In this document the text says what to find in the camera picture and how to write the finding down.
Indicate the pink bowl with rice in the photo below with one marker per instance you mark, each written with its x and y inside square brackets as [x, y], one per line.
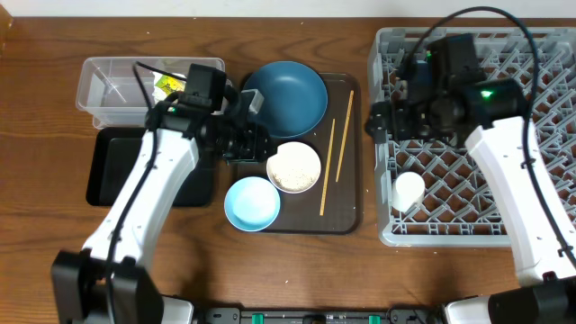
[295, 168]

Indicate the white cup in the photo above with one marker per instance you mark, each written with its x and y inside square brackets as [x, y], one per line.
[408, 189]

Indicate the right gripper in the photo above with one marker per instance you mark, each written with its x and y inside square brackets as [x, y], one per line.
[399, 109]

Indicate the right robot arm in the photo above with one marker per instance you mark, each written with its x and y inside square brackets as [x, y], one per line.
[449, 95]

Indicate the yellow green snack wrapper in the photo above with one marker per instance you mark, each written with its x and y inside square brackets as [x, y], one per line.
[167, 84]

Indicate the left wooden chopstick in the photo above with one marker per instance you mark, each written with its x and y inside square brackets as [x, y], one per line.
[327, 168]

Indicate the right wooden chopstick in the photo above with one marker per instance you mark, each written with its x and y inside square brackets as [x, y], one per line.
[344, 134]

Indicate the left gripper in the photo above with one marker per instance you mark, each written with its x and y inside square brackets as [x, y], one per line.
[254, 147]

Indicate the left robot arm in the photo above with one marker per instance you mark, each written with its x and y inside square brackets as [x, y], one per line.
[108, 280]

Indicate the clear plastic waste bin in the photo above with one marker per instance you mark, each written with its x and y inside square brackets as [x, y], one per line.
[108, 90]

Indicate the wooden chopstick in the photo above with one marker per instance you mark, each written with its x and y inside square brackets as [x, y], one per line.
[327, 168]
[344, 134]

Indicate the dark blue plate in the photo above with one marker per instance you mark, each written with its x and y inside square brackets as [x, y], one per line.
[295, 98]

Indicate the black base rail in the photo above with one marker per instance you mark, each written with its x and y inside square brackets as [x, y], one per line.
[390, 316]

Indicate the black waste tray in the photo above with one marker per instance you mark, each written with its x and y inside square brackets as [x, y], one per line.
[115, 152]

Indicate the grey dishwasher rack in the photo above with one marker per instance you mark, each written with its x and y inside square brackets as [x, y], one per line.
[457, 209]

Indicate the brown serving tray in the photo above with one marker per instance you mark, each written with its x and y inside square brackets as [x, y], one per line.
[299, 212]

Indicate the light blue bowl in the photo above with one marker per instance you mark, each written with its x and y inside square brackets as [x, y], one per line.
[252, 204]

